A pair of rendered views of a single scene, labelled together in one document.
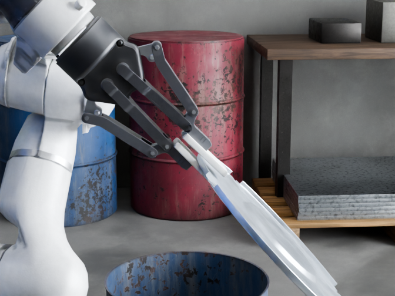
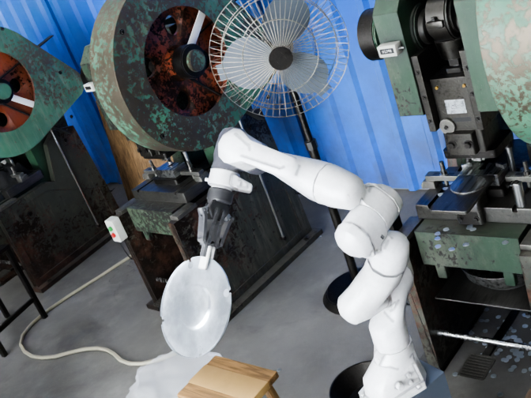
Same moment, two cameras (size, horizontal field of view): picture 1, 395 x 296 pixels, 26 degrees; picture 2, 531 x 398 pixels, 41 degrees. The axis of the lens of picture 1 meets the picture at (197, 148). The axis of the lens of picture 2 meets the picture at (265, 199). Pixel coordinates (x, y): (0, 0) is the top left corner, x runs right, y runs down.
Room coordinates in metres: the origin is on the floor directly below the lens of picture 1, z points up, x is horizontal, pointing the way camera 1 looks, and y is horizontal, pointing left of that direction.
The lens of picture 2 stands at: (2.56, -0.97, 1.95)
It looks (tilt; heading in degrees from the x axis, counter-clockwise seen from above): 23 degrees down; 142
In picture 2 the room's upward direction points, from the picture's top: 21 degrees counter-clockwise
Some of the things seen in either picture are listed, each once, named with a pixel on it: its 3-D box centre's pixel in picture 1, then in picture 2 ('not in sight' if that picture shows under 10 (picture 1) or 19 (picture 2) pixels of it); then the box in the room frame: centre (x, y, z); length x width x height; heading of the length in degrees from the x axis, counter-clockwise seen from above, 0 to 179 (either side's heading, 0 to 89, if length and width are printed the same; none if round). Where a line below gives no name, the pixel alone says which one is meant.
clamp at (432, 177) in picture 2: not in sight; (442, 173); (1.08, 1.05, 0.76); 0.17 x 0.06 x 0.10; 5
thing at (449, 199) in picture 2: not in sight; (466, 207); (1.26, 0.89, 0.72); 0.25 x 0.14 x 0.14; 95
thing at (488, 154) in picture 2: not in sight; (478, 147); (1.24, 1.07, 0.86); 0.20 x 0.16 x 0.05; 5
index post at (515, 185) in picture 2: not in sight; (518, 193); (1.43, 0.95, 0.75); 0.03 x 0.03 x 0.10; 5
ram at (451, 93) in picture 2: not in sight; (462, 108); (1.25, 1.02, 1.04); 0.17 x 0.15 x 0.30; 95
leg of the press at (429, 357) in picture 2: not in sight; (451, 221); (0.97, 1.18, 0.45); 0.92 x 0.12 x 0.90; 95
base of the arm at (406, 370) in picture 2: not in sight; (389, 367); (1.29, 0.26, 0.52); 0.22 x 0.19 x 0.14; 78
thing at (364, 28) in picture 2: not in sight; (389, 35); (1.00, 1.06, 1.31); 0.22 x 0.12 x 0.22; 95
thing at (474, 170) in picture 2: not in sight; (483, 174); (1.24, 1.06, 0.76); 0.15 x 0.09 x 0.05; 5
